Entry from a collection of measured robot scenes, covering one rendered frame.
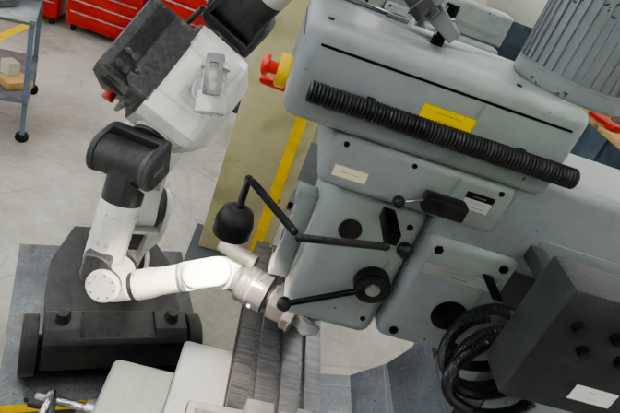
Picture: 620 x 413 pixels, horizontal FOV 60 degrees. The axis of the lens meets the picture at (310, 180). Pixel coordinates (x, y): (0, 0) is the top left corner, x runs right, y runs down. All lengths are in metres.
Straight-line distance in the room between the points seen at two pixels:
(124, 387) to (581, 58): 1.31
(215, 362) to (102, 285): 0.41
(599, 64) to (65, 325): 1.66
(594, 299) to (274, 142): 2.29
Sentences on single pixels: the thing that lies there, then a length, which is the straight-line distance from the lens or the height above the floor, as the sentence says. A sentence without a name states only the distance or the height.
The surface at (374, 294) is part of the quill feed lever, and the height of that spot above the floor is 1.45.
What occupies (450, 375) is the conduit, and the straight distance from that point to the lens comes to 0.99.
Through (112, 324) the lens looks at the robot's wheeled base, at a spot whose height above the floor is 0.59.
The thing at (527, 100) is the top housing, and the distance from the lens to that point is 0.90.
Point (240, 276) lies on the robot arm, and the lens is 1.23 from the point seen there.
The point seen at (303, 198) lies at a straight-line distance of 1.04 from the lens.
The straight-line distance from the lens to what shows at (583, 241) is 1.09.
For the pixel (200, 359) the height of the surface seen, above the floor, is 0.90.
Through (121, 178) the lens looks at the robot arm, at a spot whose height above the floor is 1.39.
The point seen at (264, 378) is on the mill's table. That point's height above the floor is 0.98.
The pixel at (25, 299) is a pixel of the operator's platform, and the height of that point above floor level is 0.40.
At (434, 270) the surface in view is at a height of 1.53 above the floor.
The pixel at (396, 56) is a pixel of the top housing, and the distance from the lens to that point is 0.82.
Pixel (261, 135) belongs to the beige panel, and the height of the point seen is 0.85.
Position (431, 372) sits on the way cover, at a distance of 1.47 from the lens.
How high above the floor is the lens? 2.04
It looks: 27 degrees down
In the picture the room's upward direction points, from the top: 21 degrees clockwise
